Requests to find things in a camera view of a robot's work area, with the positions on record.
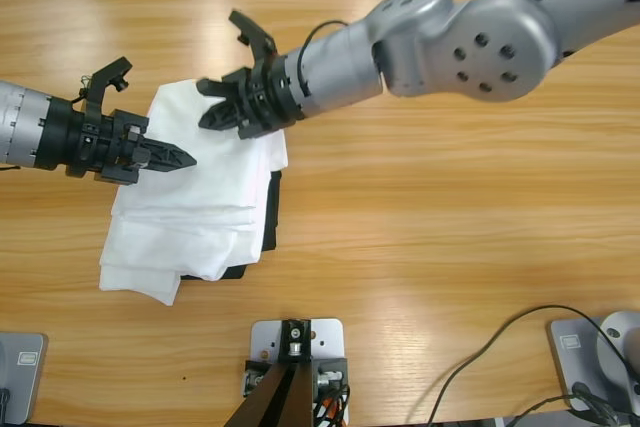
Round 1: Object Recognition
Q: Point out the black post clamp with bolt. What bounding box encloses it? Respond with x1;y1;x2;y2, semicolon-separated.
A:
278;316;315;364

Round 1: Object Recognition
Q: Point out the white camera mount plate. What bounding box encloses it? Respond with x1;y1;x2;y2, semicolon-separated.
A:
249;317;347;401

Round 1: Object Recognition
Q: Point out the white t-shirt with black print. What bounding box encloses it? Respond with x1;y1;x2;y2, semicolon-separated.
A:
110;77;290;228

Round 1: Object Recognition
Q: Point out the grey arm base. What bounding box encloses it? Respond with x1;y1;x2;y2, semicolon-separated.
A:
544;310;640;416
0;330;50;426

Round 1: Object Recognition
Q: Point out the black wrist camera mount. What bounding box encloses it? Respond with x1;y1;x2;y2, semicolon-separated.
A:
228;9;278;68
79;56;134;116

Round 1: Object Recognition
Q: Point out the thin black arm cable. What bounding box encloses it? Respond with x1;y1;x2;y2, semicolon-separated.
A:
298;20;350;98

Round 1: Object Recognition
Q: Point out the orange cable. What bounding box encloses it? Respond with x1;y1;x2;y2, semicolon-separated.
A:
315;394;346;427

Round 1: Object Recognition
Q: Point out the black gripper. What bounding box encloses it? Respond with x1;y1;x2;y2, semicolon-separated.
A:
34;98;198;186
196;56;306;141

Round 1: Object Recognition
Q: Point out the dark camera post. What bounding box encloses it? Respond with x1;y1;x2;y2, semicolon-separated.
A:
222;360;317;427

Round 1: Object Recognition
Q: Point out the arm base with cable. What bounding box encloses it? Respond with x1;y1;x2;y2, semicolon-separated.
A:
432;305;639;427

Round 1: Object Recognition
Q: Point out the black base plug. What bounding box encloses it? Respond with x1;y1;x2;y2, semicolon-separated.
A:
571;380;629;427

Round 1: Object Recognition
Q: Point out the short black cable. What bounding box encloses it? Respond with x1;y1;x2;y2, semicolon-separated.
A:
502;393;581;427

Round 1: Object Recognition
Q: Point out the black mount cable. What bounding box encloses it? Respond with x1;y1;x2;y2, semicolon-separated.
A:
327;381;355;427

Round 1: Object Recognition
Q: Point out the black post bracket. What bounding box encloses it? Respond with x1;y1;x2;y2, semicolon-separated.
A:
312;355;350;394
241;357;275;398

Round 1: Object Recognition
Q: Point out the black garment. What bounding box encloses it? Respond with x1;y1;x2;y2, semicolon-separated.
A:
179;169;284;281

